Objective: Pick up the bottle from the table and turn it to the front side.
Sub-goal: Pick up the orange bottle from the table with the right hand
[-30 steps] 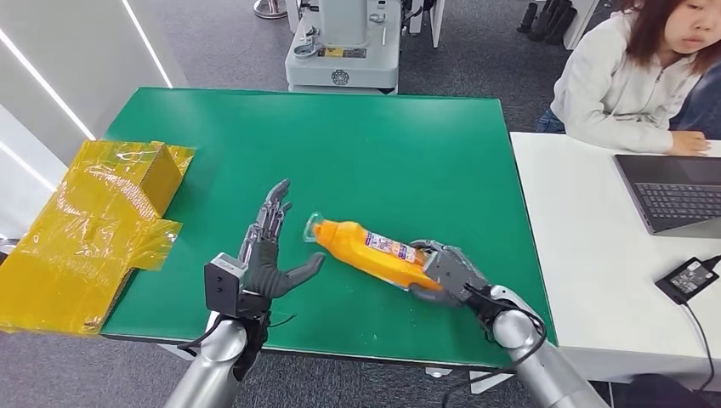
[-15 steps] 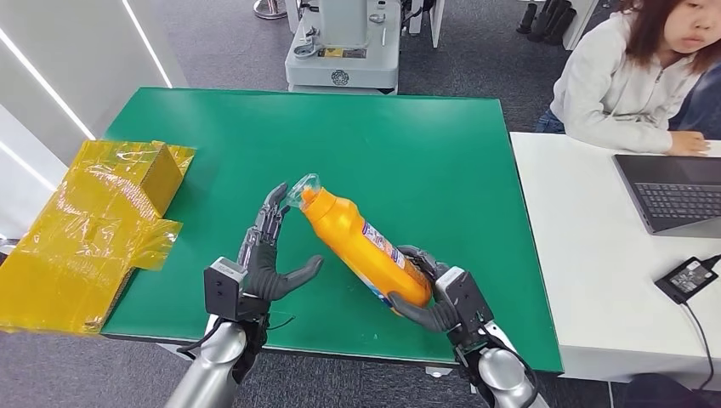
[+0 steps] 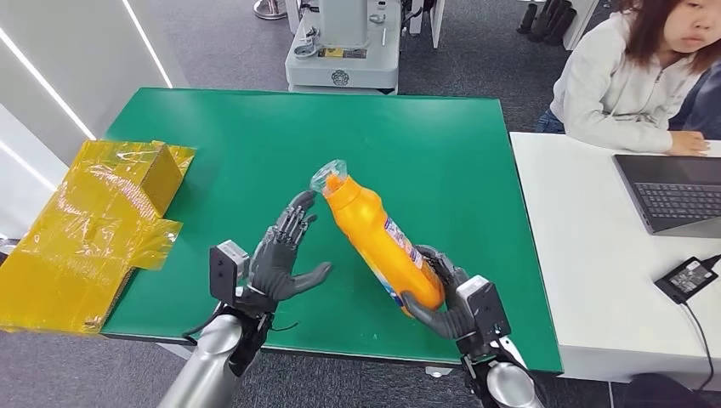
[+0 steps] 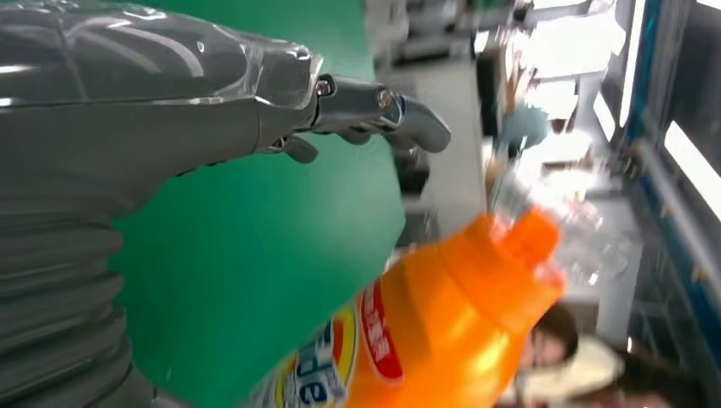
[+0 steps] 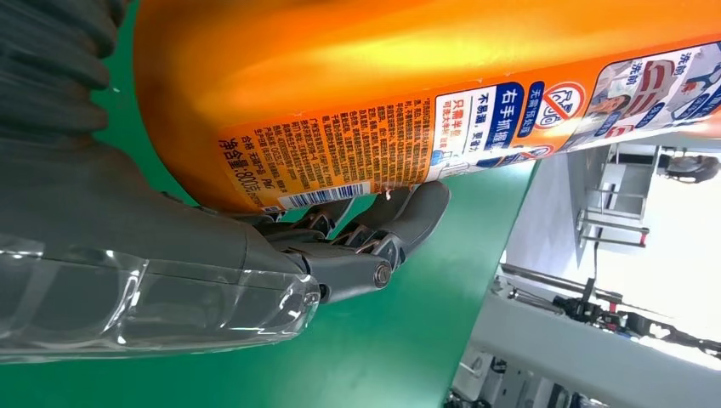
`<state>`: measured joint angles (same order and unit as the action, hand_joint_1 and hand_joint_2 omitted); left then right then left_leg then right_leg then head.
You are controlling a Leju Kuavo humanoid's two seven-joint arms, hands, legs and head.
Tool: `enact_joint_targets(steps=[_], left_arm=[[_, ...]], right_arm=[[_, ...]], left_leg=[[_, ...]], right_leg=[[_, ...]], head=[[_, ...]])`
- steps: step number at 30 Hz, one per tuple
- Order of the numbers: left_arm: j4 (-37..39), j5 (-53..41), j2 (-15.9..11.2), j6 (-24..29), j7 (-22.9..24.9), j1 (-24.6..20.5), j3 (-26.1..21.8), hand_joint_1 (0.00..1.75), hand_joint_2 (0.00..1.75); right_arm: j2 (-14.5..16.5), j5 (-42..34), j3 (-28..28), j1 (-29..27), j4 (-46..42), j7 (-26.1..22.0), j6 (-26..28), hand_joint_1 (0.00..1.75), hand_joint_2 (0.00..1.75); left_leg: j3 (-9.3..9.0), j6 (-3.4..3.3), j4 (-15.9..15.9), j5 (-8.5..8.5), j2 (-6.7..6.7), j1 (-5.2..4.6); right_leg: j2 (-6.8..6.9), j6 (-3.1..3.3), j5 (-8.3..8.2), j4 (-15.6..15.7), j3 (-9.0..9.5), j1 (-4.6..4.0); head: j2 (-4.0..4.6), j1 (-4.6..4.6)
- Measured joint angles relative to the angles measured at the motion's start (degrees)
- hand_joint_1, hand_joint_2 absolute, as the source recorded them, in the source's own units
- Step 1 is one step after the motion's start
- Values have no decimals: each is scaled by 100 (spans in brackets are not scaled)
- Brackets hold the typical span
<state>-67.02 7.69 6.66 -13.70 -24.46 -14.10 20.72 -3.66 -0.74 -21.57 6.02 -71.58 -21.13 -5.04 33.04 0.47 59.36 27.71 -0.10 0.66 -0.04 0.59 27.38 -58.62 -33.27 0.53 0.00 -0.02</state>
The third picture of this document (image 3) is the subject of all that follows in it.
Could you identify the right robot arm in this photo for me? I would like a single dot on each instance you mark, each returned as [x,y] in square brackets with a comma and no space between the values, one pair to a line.
[507,385]

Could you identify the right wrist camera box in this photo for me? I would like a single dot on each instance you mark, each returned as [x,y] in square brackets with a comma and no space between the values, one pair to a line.
[484,307]

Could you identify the yellow taped cardboard box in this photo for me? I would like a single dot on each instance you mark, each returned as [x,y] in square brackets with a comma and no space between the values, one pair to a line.
[84,236]

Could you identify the black power adapter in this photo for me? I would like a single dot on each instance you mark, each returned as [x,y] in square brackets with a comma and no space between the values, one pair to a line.
[687,279]

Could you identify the orange detergent bottle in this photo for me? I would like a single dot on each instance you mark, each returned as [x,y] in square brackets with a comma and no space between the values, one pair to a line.
[377,242]

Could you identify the round metal stand base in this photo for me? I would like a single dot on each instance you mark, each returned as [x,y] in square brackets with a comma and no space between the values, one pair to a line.
[270,8]

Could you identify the white desk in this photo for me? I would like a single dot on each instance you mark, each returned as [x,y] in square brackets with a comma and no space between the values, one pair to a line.
[591,253]

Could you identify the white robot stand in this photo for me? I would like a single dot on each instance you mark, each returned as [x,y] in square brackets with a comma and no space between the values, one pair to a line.
[343,56]

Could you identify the person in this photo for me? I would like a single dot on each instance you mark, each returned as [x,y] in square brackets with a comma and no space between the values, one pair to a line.
[614,96]

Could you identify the green table mat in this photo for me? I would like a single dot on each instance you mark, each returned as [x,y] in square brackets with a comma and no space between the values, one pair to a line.
[253,146]

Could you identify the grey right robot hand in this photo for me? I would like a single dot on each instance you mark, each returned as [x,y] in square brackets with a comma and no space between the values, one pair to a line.
[445,324]

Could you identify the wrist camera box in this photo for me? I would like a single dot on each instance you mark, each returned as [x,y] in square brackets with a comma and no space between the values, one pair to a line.
[225,270]
[484,307]

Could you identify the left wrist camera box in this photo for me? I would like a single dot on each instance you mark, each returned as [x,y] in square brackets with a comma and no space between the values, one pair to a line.
[225,270]

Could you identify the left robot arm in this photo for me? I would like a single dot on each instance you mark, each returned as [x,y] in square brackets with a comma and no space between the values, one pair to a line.
[214,360]

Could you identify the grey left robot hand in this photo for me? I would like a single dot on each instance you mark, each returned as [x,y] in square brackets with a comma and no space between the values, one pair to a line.
[276,264]

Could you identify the grey laptop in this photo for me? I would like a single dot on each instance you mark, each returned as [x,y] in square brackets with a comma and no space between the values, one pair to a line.
[676,197]

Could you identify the person's hand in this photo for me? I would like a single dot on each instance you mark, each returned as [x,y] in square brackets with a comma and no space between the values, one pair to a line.
[687,143]

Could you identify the black tubes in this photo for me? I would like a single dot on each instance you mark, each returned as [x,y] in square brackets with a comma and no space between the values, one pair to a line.
[546,19]

